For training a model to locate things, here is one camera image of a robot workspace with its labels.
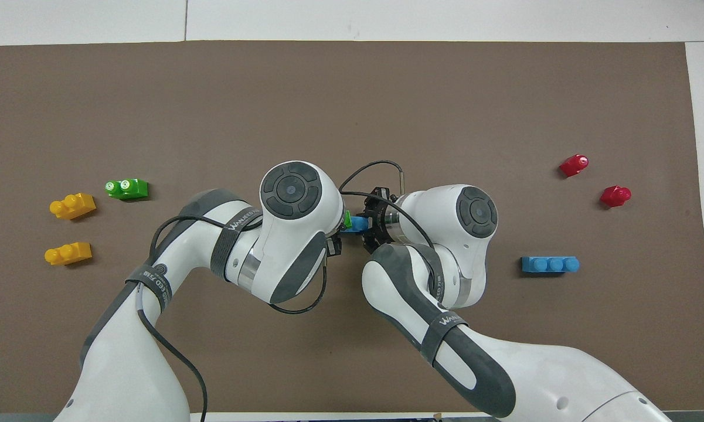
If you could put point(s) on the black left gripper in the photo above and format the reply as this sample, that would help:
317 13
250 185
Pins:
335 245

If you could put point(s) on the yellow two-stud brick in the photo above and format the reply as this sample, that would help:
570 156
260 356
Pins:
67 254
72 206

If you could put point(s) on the green two-stud brick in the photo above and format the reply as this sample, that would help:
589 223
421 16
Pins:
347 220
127 189

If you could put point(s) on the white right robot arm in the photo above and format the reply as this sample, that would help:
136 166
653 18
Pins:
445 246

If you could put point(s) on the brown paper mat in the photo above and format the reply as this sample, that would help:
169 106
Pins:
328 105

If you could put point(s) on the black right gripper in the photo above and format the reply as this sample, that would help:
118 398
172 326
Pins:
385 223

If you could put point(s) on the blue three-stud brick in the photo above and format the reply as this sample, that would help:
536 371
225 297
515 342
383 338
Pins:
550 265
356 224

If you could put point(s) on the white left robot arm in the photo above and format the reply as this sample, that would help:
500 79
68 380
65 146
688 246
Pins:
287 234

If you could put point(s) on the red one-stud brick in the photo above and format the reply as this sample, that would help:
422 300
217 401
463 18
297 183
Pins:
615 196
574 166

